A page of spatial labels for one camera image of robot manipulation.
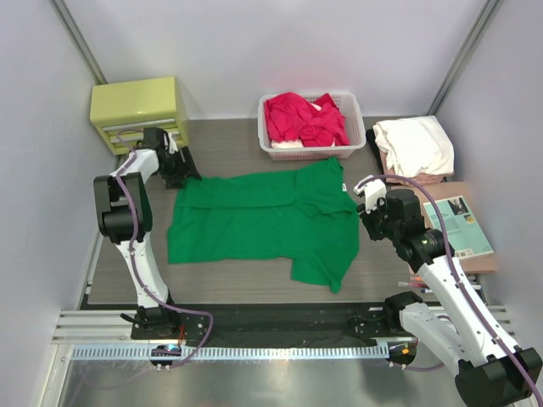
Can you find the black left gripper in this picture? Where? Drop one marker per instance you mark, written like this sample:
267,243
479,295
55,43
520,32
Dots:
185,170

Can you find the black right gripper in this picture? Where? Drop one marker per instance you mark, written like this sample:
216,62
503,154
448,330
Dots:
368,218

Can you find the green t shirt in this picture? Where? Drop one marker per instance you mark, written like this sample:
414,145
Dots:
304,215

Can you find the white plastic laundry basket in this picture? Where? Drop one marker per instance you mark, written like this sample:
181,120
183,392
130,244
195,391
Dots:
354,126

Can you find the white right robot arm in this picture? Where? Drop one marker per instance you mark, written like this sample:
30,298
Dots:
488,365

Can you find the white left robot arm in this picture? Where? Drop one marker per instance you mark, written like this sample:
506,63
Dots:
124,216

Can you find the pink folded t shirt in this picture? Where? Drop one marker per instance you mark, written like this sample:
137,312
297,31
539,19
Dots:
423,178

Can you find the blue marker pen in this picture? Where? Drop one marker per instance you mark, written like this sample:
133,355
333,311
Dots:
412,284

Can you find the white folded t shirt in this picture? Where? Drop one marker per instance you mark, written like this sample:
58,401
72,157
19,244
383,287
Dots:
414,146

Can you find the teal paperback book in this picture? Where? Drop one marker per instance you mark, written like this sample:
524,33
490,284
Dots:
463,230

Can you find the black folded t shirt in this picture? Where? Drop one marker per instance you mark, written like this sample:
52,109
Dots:
371,142

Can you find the yellow green drawer cabinet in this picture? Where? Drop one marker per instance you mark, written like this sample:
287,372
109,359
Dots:
117,110

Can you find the pink desk mat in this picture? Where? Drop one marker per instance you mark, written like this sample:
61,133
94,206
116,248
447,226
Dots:
476,265

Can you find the red t shirt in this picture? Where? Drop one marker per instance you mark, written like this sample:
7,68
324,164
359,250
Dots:
305,120

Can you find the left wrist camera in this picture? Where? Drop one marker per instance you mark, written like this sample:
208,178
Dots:
170,142

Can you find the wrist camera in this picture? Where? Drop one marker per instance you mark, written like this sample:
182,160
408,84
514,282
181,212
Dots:
170,142
370,189

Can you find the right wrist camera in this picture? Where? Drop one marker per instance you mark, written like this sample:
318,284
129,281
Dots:
370,189

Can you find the aluminium slotted rail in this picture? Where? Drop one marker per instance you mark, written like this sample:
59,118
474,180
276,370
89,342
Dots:
155,352

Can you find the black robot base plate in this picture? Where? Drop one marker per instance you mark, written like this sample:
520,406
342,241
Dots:
268,325

